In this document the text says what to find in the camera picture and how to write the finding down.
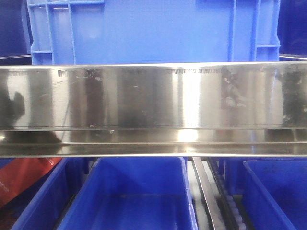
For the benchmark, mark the metal shelf divider rail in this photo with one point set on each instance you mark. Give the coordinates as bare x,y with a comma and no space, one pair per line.
214,215

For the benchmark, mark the blue lower left bin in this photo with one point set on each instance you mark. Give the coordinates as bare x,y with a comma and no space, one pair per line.
40,207

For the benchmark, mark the blue lower right bin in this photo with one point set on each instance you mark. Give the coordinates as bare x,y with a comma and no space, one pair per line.
275,194

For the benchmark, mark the blue upper shelf crate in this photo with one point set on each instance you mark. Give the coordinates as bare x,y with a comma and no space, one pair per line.
153,31

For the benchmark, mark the white roller track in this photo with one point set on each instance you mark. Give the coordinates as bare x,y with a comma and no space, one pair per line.
235,213

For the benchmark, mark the blue bin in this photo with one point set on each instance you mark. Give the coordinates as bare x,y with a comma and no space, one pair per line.
275,194
40,207
133,193

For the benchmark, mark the blue lower middle bin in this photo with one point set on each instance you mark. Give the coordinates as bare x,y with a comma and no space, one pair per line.
133,193

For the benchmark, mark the red packet in bin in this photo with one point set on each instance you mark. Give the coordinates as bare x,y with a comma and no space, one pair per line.
22,173

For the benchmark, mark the stainless steel shelf rail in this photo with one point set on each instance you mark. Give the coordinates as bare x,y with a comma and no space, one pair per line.
232,109

